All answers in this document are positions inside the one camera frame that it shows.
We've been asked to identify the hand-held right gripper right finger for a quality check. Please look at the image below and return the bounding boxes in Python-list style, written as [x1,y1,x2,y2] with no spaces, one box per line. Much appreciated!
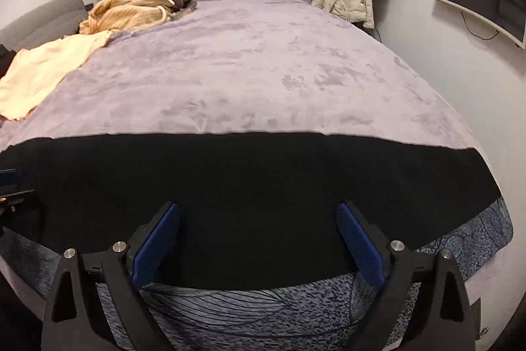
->
[335,201,482,351]

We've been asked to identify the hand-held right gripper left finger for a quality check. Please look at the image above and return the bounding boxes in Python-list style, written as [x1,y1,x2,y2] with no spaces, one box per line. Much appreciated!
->
[41,201,181,351]

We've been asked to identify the black pants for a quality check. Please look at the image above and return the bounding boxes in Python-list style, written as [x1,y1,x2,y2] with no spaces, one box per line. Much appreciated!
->
[0,131,503,291]

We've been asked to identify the light orange shirt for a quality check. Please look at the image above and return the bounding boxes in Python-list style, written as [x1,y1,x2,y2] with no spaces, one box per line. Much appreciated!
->
[0,31,113,121]

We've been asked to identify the grey quilted headboard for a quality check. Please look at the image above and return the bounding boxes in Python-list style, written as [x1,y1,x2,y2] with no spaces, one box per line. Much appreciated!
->
[0,0,89,52]

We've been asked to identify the purple fleece blanket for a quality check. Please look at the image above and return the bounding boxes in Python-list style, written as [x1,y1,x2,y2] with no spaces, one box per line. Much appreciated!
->
[0,0,514,339]

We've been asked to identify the yellow striped garment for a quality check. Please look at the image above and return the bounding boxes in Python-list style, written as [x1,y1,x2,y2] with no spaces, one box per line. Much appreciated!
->
[78,0,180,35]

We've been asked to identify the grey-brown garment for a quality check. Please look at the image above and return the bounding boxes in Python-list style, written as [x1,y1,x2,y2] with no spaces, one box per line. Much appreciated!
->
[168,0,199,13]

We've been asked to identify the black television cable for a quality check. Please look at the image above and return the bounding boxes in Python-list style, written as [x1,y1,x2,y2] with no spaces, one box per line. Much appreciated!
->
[460,10,501,42]

